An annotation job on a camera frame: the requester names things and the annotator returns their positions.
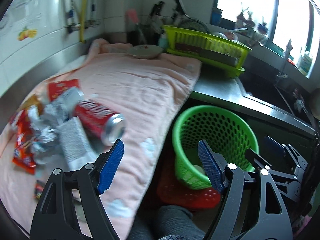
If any orange snack packet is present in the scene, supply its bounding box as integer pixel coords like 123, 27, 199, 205
10, 109, 36, 175

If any silver foil wrapper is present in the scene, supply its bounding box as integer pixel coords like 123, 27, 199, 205
27, 87, 84, 158

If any red cola can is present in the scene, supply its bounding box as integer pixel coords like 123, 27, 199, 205
74, 99, 126, 146

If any black glue box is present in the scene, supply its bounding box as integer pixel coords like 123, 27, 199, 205
57, 116, 98, 171

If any green perforated trash basket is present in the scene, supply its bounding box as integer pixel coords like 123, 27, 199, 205
172, 105, 259, 190

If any round wooden board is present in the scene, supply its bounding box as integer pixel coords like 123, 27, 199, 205
309, 88, 320, 120

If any grey trouser leg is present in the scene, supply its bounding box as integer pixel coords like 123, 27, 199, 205
127, 205, 206, 239

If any white detergent bottle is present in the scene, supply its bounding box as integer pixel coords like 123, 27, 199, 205
298, 51, 313, 76

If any steel sink faucet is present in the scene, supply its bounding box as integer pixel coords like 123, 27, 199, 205
275, 39, 293, 84

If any lime green dish rack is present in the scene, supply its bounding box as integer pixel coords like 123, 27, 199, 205
163, 25, 251, 78

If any pink towel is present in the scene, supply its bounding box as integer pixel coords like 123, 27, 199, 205
1, 39, 201, 239

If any red yellow carton box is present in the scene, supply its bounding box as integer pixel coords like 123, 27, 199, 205
47, 79, 80, 101

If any teal small bottle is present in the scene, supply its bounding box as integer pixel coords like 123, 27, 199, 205
158, 32, 169, 51

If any small ceramic plate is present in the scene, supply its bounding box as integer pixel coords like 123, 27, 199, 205
127, 44, 163, 59

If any yellow gas hose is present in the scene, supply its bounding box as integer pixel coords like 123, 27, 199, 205
79, 0, 93, 43

